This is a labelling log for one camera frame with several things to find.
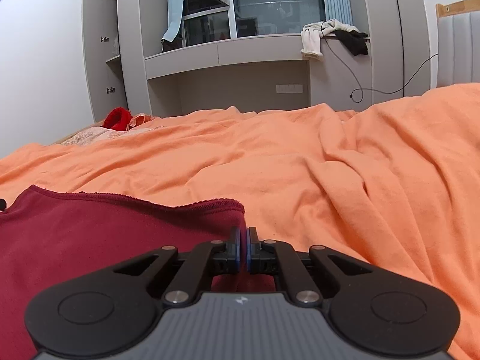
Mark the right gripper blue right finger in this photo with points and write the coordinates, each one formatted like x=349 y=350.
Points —
x=253 y=251

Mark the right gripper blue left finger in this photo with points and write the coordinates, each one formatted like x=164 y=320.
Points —
x=234 y=250

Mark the dark red long-sleeve shirt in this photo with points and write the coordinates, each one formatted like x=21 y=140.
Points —
x=48 y=238

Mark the pink patterned bed sheet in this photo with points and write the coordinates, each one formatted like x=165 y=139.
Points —
x=94 y=134

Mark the bright red cloth item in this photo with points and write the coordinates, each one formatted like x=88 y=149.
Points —
x=118 y=119

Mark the orange bed blanket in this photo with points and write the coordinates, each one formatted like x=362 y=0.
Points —
x=396 y=185

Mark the orange frilly cloth item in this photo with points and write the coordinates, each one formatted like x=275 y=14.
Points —
x=138 y=120

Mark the grey built-in desk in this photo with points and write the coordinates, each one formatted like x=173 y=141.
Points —
x=243 y=72

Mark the grey open shelf cabinet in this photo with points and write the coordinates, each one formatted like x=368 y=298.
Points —
x=114 y=70

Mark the white garment on desk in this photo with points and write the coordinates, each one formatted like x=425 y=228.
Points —
x=312 y=34

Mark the black garment on desk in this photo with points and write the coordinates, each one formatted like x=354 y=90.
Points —
x=353 y=40

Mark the grey tall wardrobe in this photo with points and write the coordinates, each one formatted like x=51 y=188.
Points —
x=399 y=48

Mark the light blue left curtain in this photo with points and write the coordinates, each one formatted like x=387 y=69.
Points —
x=175 y=13

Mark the grey padded headboard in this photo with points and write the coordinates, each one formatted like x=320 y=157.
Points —
x=458 y=42

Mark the white wall socket plate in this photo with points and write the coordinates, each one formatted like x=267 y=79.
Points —
x=290 y=89

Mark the window with white frame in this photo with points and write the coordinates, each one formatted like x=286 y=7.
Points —
x=214 y=20

